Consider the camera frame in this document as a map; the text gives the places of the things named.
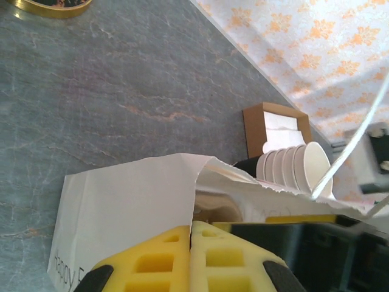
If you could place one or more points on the white paper napkins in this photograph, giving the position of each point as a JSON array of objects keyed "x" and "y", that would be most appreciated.
[{"x": 279, "y": 127}]

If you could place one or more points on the stack of paper cups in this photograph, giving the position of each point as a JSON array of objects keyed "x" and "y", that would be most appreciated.
[{"x": 291, "y": 167}]

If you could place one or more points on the black gold round base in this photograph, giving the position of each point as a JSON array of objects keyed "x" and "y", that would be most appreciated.
[{"x": 51, "y": 10}]

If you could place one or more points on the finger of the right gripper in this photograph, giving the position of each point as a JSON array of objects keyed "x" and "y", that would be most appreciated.
[{"x": 319, "y": 258}]

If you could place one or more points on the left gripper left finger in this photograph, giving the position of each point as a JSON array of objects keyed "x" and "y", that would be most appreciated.
[{"x": 179, "y": 273}]

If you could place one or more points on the white printed paper gift bag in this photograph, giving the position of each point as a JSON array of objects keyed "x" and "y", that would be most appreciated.
[{"x": 121, "y": 197}]

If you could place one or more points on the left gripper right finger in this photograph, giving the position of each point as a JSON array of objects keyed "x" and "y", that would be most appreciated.
[{"x": 197, "y": 273}]

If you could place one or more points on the brown cardboard napkin tray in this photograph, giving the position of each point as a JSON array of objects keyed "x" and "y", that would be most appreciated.
[{"x": 252, "y": 130}]

